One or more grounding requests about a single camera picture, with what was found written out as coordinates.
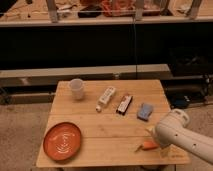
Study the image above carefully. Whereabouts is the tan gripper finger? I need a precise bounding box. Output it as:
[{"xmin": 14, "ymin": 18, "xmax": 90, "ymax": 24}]
[{"xmin": 160, "ymin": 146, "xmax": 171, "ymax": 158}]

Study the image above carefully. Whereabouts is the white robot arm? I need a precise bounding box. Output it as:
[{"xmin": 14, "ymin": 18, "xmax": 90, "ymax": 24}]
[{"xmin": 151, "ymin": 109, "xmax": 213, "ymax": 165}]

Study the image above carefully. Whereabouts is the orange ceramic bowl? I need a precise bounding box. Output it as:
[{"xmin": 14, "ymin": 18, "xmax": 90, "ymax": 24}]
[{"xmin": 43, "ymin": 122, "xmax": 82, "ymax": 161}]

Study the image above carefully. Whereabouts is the blue sponge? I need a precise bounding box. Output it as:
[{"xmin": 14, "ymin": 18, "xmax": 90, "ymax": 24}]
[{"xmin": 137, "ymin": 103, "xmax": 153, "ymax": 121}]

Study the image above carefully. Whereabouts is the wooden table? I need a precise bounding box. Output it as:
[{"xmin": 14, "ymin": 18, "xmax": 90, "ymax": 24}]
[{"xmin": 47, "ymin": 80, "xmax": 190, "ymax": 167}]

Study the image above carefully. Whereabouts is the dark candy bar box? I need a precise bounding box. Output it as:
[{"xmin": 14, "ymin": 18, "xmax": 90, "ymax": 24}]
[{"xmin": 116, "ymin": 94, "xmax": 133, "ymax": 115}]

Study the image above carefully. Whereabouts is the white tube bottle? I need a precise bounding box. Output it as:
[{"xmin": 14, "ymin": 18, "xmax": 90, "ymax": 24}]
[{"xmin": 96, "ymin": 86, "xmax": 116, "ymax": 112}]

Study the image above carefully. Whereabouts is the black crate under shelf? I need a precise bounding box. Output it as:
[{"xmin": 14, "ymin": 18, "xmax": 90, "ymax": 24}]
[{"xmin": 168, "ymin": 47, "xmax": 213, "ymax": 76}]

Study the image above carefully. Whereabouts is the translucent plastic cup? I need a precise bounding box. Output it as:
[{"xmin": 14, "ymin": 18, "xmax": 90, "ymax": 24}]
[{"xmin": 69, "ymin": 78, "xmax": 84, "ymax": 100}]

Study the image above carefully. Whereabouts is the black hanging cable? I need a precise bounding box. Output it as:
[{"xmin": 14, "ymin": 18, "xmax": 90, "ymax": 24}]
[{"xmin": 132, "ymin": 16, "xmax": 139, "ymax": 80}]

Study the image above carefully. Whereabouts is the long metal bench rail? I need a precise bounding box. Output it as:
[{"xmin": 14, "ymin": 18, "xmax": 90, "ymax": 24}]
[{"xmin": 0, "ymin": 64, "xmax": 172, "ymax": 87}]

